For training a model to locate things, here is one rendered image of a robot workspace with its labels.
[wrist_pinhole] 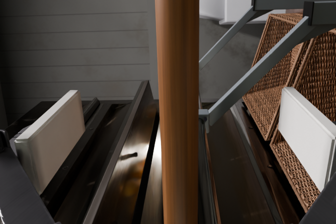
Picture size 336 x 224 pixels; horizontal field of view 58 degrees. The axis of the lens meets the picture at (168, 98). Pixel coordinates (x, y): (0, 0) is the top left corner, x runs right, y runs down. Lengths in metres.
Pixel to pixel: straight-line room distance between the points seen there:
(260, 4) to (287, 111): 0.92
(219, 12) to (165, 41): 2.72
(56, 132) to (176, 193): 0.12
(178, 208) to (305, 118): 0.13
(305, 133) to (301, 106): 0.02
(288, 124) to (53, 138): 0.13
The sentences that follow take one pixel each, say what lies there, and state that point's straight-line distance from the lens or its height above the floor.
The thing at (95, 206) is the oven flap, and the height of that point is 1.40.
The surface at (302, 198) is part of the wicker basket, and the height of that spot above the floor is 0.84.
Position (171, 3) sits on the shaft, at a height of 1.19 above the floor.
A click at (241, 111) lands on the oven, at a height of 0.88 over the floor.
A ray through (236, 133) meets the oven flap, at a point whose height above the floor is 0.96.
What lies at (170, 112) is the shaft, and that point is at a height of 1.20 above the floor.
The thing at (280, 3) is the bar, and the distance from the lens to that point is 1.12.
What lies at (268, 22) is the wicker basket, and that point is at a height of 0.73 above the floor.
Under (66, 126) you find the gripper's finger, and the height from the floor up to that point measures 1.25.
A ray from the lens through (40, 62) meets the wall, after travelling 4.04.
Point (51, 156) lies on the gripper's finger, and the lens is 0.17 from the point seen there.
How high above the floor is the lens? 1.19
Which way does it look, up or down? 3 degrees up
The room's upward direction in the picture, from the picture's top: 91 degrees counter-clockwise
